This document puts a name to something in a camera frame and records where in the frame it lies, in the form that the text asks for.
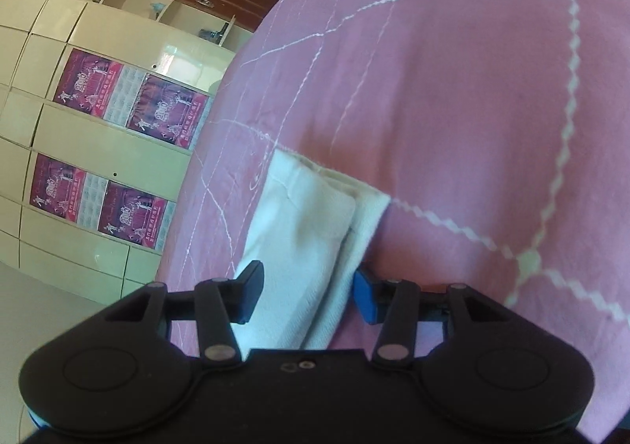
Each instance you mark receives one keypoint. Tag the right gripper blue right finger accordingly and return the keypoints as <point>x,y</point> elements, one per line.
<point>395,306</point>

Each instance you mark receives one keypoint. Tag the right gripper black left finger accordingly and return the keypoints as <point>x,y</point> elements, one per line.
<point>219,304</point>

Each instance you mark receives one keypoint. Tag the white sweatpants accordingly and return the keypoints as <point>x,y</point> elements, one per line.
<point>310,230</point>

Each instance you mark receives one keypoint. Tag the upper left purple poster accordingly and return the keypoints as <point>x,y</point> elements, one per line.
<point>132,215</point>

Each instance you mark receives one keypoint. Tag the purple poster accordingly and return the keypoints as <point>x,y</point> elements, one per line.
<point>57,188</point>
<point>167,112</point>
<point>87,83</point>
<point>132,215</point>

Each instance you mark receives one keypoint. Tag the lower left purple poster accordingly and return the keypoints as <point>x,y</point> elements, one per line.
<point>57,188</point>

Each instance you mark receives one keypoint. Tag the upper right purple poster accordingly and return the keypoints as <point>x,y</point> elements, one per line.
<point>167,112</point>

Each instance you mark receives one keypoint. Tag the cream wardrobe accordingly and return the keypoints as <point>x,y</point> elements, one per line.
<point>37,37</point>

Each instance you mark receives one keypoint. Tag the pink checked bedspread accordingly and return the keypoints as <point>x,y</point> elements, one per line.
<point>498,128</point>

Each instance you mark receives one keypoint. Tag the lower right purple poster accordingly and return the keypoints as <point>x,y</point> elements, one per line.
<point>87,83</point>

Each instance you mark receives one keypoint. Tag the cream corner shelves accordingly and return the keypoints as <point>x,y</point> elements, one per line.
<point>184,16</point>

